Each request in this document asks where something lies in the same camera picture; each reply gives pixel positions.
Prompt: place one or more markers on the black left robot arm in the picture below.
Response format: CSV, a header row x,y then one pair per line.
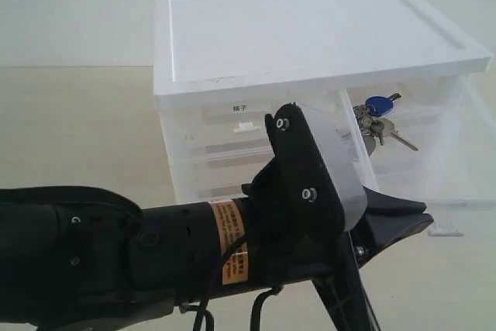
x,y
81,258

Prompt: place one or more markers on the small drawer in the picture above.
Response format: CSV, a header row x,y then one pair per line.
x,y
446,149
206,130

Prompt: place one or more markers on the white translucent drawer cabinet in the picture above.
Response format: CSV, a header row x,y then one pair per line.
x,y
304,51

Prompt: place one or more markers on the key bunch with blue tag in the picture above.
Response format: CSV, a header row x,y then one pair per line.
x,y
373,124

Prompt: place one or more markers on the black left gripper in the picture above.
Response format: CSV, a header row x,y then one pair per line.
x,y
283,255

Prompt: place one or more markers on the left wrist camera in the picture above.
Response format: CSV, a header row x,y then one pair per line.
x,y
322,186

